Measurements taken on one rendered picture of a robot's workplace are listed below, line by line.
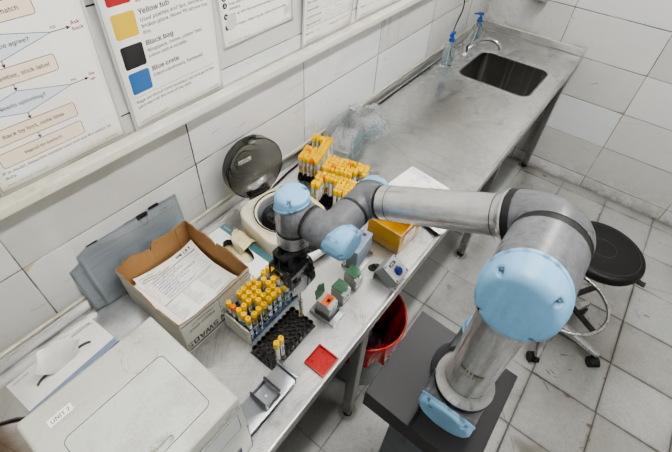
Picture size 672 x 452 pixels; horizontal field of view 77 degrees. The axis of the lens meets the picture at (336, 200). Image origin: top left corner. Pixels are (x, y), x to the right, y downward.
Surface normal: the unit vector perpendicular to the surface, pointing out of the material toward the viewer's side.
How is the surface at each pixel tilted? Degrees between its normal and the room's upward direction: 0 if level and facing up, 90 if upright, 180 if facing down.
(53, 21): 93
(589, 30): 90
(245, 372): 0
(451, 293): 0
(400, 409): 4
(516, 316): 82
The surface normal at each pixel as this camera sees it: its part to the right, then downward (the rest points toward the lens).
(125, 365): 0.04, -0.71
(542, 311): -0.61, 0.43
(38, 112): 0.77, 0.51
